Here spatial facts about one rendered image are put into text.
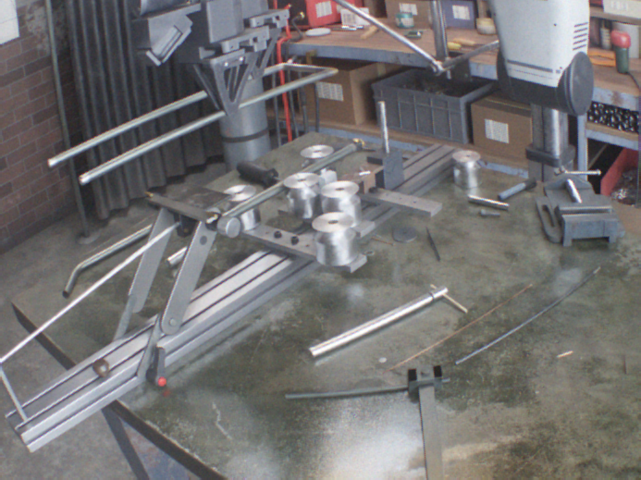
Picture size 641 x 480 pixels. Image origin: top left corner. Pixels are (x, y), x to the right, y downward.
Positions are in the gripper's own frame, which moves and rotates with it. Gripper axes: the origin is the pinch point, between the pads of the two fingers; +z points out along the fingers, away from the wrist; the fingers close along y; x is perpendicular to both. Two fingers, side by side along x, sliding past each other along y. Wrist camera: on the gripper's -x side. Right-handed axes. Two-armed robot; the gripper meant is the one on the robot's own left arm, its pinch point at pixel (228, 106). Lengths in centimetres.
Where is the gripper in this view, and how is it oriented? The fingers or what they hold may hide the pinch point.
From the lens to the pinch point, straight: 77.2
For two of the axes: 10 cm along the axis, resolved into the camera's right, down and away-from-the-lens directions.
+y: 7.2, 2.4, -6.5
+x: 6.8, -4.0, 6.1
